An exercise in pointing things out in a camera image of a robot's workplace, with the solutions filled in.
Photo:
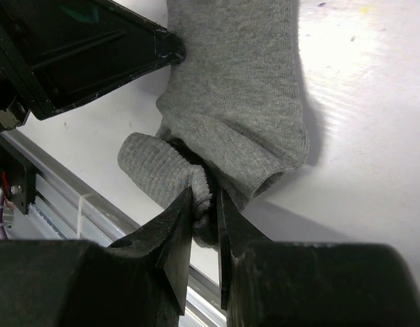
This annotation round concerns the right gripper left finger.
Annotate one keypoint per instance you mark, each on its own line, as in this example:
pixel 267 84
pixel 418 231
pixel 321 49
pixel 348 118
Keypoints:
pixel 139 280

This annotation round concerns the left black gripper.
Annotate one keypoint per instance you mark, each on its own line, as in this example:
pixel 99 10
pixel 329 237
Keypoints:
pixel 56 56

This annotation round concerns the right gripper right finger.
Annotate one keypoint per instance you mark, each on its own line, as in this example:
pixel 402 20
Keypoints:
pixel 269 283

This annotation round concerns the aluminium frame rail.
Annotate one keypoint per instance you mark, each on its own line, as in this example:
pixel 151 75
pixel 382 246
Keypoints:
pixel 65 207

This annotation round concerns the grey sock with black stripes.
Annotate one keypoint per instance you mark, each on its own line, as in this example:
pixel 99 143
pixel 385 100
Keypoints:
pixel 231 112

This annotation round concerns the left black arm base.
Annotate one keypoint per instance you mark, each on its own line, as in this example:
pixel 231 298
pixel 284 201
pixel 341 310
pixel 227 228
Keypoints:
pixel 17 176

